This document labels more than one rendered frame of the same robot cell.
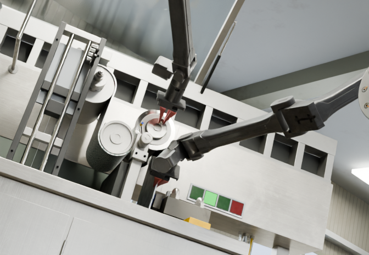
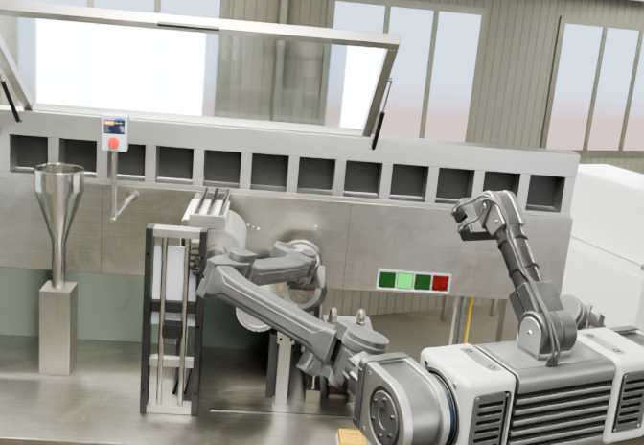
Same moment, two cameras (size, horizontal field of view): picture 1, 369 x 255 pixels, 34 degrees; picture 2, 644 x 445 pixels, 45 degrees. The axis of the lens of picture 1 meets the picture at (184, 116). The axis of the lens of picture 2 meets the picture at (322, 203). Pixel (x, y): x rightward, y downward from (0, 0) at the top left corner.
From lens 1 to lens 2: 1.59 m
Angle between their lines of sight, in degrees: 38
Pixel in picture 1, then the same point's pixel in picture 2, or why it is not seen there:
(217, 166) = (409, 239)
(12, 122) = not seen: hidden behind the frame
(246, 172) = (448, 236)
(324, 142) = (560, 163)
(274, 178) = not seen: hidden behind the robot
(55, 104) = (171, 329)
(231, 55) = not seen: outside the picture
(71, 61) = (174, 264)
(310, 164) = (544, 186)
